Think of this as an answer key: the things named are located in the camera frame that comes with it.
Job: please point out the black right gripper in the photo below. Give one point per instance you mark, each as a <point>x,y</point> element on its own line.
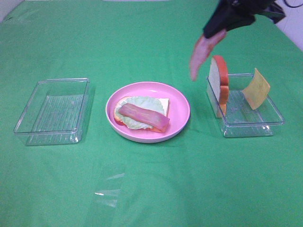
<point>232,14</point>

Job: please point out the bacon strip tray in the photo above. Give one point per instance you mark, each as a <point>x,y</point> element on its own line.
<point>202,50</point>
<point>149,117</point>

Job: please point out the toast bread slice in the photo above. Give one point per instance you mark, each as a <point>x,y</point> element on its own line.
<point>142,111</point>

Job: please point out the green lettuce leaf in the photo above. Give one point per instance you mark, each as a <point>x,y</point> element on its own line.
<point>142,111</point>

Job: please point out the upright bread slice right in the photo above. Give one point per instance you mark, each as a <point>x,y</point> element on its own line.
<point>219,81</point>

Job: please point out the yellow cheese slice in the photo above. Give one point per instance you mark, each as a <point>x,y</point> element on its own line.
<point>257,90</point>

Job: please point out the clear plastic tray right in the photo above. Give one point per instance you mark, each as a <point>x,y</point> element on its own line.
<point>240,120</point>

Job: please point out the clear plastic tray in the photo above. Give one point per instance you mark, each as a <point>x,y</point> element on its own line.
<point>56,113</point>
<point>240,120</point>

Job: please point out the pink plate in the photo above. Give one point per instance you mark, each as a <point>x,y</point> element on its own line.
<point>153,96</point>

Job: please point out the green tablecloth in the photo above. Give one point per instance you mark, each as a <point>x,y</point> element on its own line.
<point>198,178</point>

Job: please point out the clear plastic tray left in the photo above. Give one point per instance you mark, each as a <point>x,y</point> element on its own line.
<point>56,113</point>

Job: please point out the clear plastic film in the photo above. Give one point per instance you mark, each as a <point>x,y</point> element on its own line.
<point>109,185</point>

